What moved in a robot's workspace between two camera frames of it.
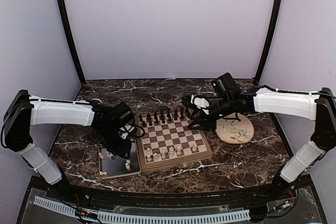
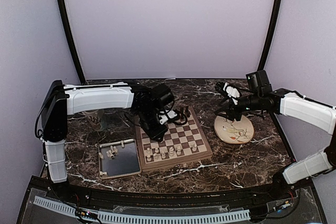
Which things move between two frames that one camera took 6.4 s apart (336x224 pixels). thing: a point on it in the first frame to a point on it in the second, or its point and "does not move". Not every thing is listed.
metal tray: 111,166 does not move
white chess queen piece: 171,151 does not move
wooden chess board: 168,141 does not move
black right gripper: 204,120 to 232,110
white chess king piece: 178,152 does not move
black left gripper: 121,150 to 157,135
